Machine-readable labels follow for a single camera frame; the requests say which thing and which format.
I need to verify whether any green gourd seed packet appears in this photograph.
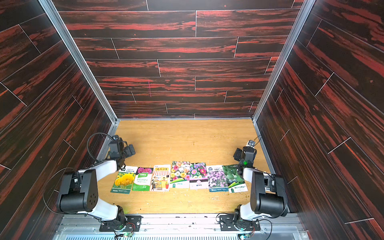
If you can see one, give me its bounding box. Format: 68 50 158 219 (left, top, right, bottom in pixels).
223 165 248 193

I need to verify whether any yellow marigold seed packet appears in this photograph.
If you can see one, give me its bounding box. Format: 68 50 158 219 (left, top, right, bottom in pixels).
111 166 138 194

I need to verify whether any pink cosmos seed packet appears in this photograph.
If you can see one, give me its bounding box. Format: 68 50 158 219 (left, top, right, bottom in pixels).
207 165 229 192

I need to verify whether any magenta flower green seed packet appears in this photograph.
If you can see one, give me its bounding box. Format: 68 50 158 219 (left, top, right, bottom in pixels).
132 167 153 192

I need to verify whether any cartoon shop seed packet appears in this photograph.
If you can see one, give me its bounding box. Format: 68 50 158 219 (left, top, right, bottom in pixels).
150 165 171 192

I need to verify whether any aster flower seed packet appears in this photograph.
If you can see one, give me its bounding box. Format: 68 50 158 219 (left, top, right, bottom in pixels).
190 163 209 190

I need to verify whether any mixed ranunculus seed packet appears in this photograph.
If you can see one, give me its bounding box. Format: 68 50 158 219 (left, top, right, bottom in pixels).
170 161 191 189

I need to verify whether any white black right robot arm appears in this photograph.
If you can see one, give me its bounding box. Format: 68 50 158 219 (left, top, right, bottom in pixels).
233 140 288 229

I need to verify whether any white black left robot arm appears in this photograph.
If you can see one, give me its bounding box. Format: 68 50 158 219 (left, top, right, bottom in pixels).
57 134 136 231

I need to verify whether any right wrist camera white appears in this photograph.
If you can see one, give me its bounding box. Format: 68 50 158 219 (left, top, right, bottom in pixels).
246 140 256 148

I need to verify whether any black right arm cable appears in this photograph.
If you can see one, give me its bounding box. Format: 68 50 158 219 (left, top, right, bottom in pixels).
215 134 290 240

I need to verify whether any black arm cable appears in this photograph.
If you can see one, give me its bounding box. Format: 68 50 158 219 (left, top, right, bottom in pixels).
215 134 290 240
42 132 116 215

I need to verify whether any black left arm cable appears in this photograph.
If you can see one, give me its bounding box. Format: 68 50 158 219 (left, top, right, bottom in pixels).
42 132 116 215

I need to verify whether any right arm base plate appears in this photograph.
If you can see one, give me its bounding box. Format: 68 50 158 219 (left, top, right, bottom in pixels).
216 213 261 232

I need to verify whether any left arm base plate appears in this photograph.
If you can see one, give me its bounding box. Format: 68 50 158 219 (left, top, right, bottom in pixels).
99 215 143 233

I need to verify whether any aluminium front rail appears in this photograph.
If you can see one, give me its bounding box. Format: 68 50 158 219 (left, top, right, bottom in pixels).
53 214 311 240

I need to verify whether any aluminium corner post left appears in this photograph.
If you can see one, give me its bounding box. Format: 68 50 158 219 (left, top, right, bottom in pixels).
38 0 118 125

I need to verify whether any aluminium corner post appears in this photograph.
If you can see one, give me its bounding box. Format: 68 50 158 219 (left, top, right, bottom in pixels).
38 0 118 125
253 0 316 127

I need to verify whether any aluminium corner post right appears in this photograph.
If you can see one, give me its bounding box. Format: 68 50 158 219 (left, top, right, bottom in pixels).
253 0 316 127

